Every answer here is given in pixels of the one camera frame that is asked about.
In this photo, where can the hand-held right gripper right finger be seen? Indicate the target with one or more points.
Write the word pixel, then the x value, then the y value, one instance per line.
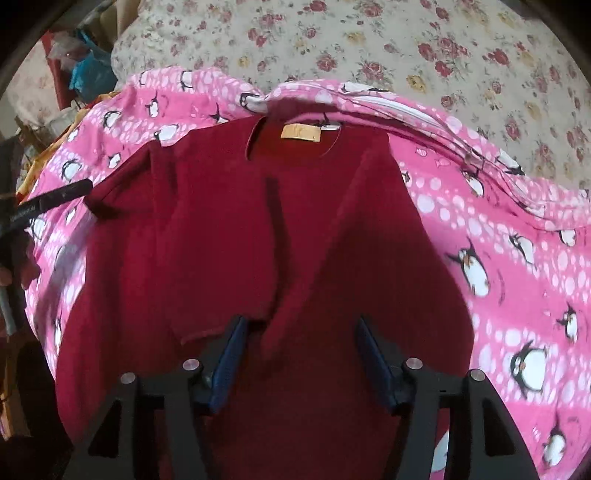
pixel 376 360

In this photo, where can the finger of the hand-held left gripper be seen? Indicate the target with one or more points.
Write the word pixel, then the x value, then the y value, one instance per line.
pixel 55 196

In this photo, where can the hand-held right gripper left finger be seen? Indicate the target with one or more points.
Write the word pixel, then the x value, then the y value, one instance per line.
pixel 228 357

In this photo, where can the dark red sweater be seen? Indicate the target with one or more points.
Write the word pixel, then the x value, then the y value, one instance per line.
pixel 258 240

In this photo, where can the blue plastic bag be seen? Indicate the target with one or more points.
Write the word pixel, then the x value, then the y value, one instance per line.
pixel 92 69

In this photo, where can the pink penguin print blanket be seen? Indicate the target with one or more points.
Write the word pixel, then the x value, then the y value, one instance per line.
pixel 517 286

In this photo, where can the floral bed sheet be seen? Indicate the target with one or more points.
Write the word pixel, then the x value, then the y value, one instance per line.
pixel 378 50

